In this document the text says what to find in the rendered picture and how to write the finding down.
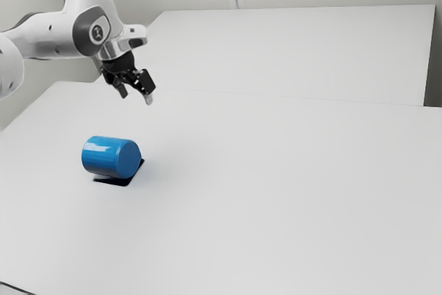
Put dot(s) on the blue mug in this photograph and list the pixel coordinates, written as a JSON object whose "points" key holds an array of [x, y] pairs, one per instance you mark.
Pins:
{"points": [[110, 159]]}

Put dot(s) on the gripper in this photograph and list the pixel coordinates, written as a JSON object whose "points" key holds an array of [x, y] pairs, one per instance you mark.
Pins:
{"points": [[118, 65]]}

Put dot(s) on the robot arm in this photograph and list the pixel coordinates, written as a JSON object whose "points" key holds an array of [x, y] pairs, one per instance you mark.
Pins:
{"points": [[41, 34]]}

